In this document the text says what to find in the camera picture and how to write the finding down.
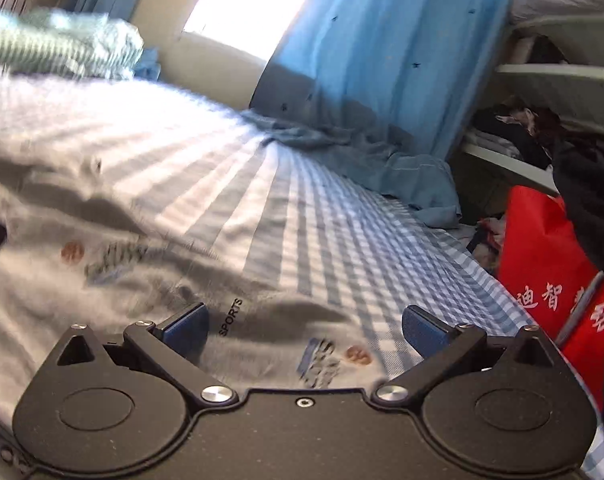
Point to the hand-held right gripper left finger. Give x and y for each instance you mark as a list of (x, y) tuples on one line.
[(186, 332)]

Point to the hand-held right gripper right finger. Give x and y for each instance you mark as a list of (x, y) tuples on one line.
[(424, 332)]

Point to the grey printed pants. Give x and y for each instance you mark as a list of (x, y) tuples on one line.
[(146, 280)]

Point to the crumpled clothes beside bed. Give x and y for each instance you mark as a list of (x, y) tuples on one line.
[(489, 240)]

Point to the red bag with white print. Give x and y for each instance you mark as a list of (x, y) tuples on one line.
[(542, 270)]

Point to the crumpled blue-grey cloth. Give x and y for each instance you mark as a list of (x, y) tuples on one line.
[(377, 170)]

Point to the bed with blue checked sheet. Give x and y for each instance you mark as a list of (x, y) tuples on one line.
[(302, 195)]

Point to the green checked quilt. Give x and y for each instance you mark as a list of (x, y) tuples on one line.
[(66, 42)]

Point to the folded clothes on shelf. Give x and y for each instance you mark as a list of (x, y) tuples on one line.
[(512, 135)]

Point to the small blue cloth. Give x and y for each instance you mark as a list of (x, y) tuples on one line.
[(148, 65)]

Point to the white shelf unit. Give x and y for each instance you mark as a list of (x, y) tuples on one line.
[(557, 80)]

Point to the bright blue star curtain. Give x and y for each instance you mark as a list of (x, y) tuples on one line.
[(382, 45)]

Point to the window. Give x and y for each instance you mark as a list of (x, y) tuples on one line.
[(252, 0)]

